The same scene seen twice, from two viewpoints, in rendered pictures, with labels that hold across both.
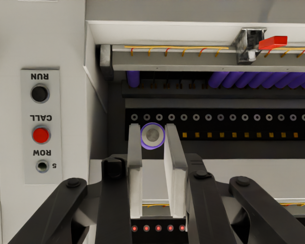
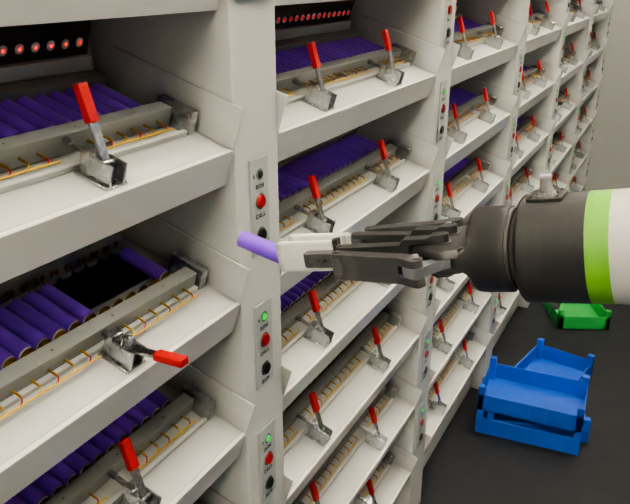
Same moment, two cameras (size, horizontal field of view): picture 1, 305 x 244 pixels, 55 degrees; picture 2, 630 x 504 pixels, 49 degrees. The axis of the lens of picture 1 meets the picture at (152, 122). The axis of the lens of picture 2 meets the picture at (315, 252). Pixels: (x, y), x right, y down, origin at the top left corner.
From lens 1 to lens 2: 0.67 m
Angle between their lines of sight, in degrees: 69
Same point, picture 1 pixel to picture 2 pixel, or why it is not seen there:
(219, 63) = (122, 319)
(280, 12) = (123, 394)
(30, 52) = (264, 263)
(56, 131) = (253, 207)
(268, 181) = (103, 216)
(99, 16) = (233, 311)
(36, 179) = (262, 160)
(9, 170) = (273, 163)
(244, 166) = (121, 224)
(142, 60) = (177, 287)
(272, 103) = not seen: outside the picture
